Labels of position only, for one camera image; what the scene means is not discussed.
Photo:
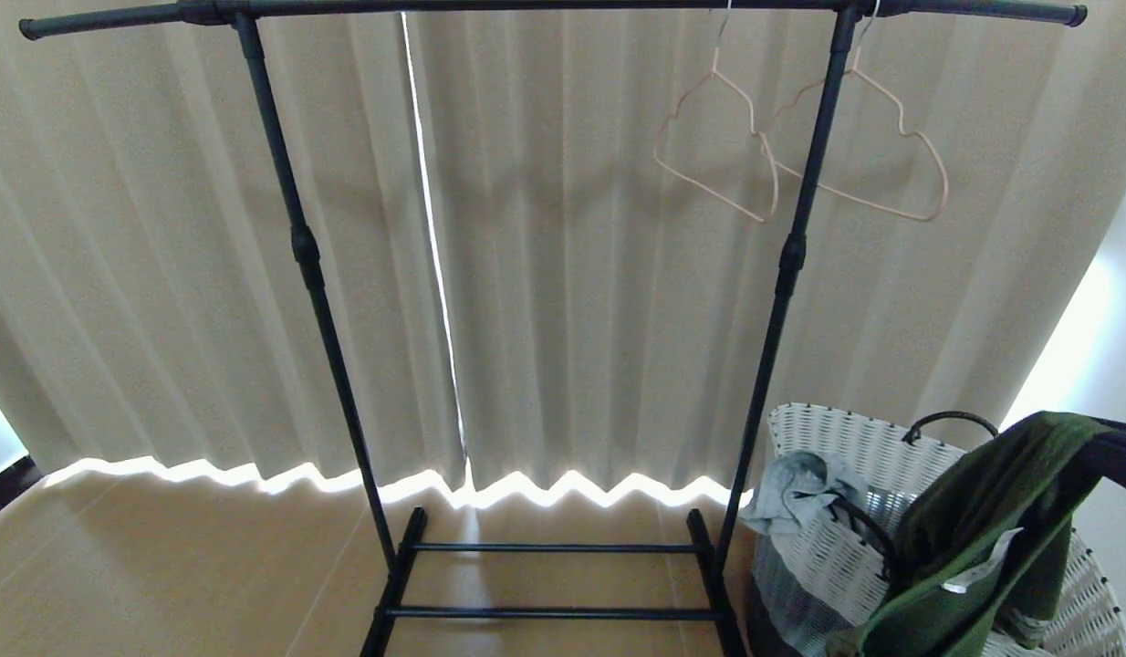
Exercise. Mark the pink clothes hanger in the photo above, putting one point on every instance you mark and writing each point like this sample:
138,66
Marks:
856,59
714,59

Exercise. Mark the green printed shirt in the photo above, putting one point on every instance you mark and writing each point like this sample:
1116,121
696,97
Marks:
983,511

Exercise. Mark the black clothes rack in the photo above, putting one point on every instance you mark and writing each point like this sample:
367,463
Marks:
791,255

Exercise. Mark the white laundry basket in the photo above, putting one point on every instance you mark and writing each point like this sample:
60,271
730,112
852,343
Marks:
818,566

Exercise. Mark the beige curtain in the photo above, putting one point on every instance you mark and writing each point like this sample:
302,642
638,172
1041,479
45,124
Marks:
572,274

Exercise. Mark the pale grey garment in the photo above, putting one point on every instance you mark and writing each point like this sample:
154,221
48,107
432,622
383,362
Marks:
800,493

